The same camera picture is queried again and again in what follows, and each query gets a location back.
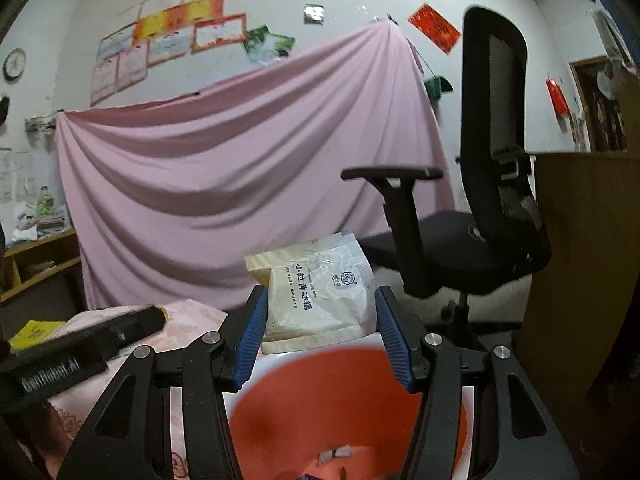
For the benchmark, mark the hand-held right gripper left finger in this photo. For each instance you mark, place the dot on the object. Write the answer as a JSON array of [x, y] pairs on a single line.
[[252, 335]]

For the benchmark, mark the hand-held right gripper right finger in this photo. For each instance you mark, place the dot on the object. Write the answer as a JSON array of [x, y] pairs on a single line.
[[395, 345]]

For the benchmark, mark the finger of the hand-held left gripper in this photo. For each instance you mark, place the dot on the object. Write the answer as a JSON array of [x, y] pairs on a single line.
[[130, 325]]

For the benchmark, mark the white sugar packet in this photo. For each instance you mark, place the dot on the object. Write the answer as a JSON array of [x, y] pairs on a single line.
[[320, 285]]

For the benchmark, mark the orange bin with white rim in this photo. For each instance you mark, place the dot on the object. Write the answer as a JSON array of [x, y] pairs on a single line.
[[325, 400]]

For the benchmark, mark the yellow packet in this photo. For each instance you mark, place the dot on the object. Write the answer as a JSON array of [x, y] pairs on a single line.
[[32, 334]]

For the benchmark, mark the white paper scrap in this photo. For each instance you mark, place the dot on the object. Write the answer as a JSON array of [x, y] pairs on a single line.
[[334, 455]]

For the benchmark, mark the wooden shelf unit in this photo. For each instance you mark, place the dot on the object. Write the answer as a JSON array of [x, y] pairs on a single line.
[[30, 247]]

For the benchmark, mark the stack of papers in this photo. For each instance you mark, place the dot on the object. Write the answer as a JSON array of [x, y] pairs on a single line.
[[47, 225]]

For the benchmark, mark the green bottle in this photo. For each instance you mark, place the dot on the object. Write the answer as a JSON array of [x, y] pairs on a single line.
[[45, 202]]

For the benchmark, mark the pink hanging sheet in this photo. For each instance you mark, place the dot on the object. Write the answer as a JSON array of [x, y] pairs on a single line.
[[200, 160]]

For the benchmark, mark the brown wooden cabinet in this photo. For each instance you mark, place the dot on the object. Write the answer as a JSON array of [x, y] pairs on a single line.
[[580, 235]]

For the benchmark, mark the black hanging brush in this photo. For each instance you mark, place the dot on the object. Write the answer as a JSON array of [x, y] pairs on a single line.
[[4, 110]]

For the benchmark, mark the green hanging dustpan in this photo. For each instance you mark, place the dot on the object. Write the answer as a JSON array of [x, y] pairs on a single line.
[[437, 86]]

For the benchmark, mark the black office chair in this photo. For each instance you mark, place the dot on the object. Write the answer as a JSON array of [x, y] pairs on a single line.
[[495, 85]]

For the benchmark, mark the red hanging ornament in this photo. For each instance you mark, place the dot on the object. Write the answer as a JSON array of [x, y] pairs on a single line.
[[557, 97]]

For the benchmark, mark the shiny silver foil square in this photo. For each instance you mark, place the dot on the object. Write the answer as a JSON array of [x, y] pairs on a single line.
[[313, 14]]

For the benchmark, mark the white hanging plastic bag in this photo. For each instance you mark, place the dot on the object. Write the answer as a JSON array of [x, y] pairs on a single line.
[[612, 40]]

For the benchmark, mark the white wall calendar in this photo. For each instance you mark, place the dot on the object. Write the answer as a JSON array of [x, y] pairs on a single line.
[[12, 175]]

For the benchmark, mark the round wall clock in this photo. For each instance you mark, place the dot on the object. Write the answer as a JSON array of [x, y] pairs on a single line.
[[15, 63]]

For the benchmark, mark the group of wall certificates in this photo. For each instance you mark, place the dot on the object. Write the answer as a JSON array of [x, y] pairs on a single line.
[[165, 40]]

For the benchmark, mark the green printed wall poster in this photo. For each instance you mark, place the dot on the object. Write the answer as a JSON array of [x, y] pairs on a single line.
[[267, 45]]

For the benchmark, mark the wooden door frame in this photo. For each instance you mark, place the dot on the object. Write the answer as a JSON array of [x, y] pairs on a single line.
[[605, 120]]

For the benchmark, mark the red paper wall poster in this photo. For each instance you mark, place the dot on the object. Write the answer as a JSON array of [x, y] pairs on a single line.
[[434, 27]]

